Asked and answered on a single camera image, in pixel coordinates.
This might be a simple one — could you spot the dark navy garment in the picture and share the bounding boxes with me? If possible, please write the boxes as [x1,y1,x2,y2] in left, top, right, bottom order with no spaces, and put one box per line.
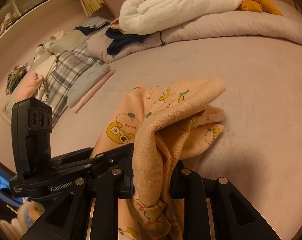
[105,27,149,56]

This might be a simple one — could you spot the grey folded cloth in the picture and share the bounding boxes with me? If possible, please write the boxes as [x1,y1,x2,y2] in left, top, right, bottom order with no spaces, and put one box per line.
[67,64,110,108]

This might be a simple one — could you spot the peach cartoon print garment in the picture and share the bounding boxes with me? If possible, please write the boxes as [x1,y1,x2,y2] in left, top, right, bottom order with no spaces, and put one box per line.
[92,78,226,239]

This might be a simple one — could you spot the white plush goose toy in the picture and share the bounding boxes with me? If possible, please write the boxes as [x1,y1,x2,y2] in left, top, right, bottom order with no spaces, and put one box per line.
[118,0,284,36]

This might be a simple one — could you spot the plaid grey white pillow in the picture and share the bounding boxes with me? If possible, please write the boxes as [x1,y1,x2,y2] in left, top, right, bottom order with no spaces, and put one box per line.
[44,43,107,126]

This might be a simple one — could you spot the pink folded duvet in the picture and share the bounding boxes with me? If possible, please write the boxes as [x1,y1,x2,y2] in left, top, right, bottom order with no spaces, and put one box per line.
[86,0,302,63]

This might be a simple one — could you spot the floral green cloth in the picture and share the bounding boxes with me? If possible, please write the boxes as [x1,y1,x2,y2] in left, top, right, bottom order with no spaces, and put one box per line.
[5,63,31,95]

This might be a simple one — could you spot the striped blue folded cloth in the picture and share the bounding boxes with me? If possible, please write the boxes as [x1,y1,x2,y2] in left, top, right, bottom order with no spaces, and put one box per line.
[75,16,110,36]

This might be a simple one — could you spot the pink folded cloth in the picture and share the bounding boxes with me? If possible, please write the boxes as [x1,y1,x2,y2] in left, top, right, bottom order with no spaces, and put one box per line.
[72,70,116,113]

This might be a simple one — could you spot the small white plush toy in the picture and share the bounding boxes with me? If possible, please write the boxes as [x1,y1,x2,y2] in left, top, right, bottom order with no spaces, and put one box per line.
[34,44,52,63]

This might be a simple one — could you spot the grey green pillow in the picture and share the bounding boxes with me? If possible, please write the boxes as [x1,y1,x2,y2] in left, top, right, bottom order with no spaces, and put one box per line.
[48,30,89,55]

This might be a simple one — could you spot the pink rolled cloth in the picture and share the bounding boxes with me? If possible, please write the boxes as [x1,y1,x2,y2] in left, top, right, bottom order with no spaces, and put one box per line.
[16,71,43,102]

